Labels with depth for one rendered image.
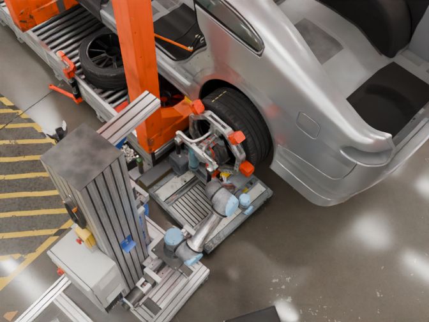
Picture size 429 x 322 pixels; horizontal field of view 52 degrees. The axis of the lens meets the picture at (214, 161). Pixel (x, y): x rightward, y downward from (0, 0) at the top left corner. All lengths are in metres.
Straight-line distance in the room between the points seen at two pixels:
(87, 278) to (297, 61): 1.71
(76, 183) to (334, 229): 2.76
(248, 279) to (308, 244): 0.63
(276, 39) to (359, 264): 2.18
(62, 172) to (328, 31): 2.78
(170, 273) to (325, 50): 2.20
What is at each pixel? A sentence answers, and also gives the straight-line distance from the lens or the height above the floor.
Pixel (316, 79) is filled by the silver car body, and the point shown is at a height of 1.73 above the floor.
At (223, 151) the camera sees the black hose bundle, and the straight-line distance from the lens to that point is 3.06.
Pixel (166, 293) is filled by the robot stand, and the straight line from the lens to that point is 2.97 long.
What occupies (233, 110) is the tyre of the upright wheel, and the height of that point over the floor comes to 1.18.
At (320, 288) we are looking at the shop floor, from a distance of 3.89.
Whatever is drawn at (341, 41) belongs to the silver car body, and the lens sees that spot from 3.99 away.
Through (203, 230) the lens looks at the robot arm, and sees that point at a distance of 2.65.
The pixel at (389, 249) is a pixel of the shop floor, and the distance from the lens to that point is 4.22.
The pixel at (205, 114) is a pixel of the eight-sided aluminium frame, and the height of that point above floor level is 1.12.
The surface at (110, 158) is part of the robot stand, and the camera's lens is 1.89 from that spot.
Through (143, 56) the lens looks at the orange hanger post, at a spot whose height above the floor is 1.61.
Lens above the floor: 3.61
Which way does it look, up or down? 58 degrees down
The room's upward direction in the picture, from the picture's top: 5 degrees clockwise
